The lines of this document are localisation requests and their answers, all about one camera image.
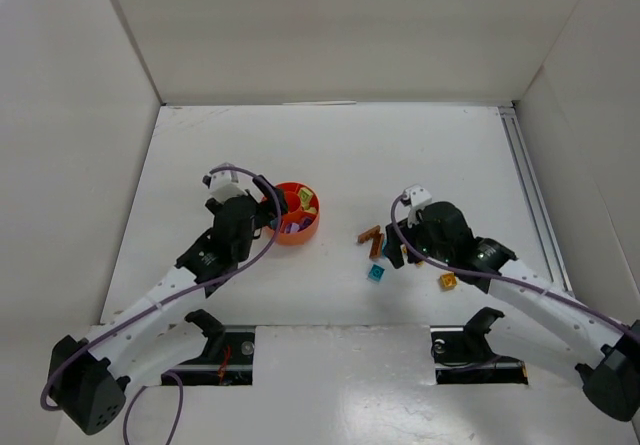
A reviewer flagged purple curved lego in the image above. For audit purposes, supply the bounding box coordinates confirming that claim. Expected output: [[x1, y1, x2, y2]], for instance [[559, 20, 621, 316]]
[[283, 221, 307, 234]]

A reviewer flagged purple small lego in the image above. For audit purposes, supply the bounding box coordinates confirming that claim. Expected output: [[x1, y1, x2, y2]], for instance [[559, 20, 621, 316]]
[[300, 217, 314, 229]]

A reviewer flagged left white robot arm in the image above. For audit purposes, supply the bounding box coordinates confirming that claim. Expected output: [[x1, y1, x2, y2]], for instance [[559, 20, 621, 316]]
[[40, 165, 288, 435]]

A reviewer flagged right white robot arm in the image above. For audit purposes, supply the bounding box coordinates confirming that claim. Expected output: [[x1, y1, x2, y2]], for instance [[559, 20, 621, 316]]
[[383, 187, 639, 422]]

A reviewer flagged brown long lego lower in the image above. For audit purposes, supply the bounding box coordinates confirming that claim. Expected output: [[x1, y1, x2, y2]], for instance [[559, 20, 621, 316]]
[[369, 233, 385, 260]]

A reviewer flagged brown long lego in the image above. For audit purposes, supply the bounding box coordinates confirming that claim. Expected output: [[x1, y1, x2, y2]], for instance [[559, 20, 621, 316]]
[[369, 233, 385, 260], [357, 225, 381, 244]]

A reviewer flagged cyan square lego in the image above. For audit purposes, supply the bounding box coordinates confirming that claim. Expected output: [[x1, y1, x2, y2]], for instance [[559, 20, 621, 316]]
[[367, 264, 385, 283]]

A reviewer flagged brown long lego upper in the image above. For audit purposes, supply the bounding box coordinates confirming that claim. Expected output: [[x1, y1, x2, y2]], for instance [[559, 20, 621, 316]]
[[357, 225, 381, 244]]

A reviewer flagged orange round divided container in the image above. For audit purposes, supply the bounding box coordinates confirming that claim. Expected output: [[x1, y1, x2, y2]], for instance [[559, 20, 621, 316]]
[[276, 182, 320, 247]]

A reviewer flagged yellow small lego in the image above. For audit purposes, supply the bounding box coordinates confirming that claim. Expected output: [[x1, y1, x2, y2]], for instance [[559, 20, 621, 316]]
[[439, 272, 457, 291]]

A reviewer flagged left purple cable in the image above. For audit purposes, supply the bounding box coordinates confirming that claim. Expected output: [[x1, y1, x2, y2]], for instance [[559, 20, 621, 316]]
[[39, 167, 284, 445]]

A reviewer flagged purple cable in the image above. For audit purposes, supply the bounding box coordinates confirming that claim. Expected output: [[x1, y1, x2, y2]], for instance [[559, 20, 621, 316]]
[[390, 193, 640, 346], [39, 167, 284, 445]]

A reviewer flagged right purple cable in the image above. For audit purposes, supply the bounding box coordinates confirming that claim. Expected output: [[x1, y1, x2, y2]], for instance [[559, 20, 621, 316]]
[[390, 193, 640, 346]]

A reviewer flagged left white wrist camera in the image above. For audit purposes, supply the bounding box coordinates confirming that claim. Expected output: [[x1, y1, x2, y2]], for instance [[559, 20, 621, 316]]
[[202, 162, 245, 203]]

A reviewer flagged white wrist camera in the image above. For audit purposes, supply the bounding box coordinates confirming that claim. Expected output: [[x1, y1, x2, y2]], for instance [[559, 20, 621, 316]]
[[401, 184, 433, 228], [202, 162, 245, 203]]

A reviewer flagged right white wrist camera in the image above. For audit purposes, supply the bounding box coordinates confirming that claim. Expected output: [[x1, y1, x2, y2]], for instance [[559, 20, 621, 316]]
[[401, 184, 433, 228]]

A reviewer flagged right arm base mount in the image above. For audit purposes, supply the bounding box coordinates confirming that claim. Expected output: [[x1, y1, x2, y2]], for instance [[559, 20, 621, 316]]
[[430, 307, 529, 385]]

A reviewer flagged aluminium rail right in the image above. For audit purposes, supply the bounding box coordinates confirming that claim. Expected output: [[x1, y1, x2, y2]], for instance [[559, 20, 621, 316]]
[[498, 106, 574, 296]]

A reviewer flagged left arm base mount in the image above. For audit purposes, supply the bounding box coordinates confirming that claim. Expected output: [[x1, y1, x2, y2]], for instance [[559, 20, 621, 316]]
[[171, 309, 256, 387]]

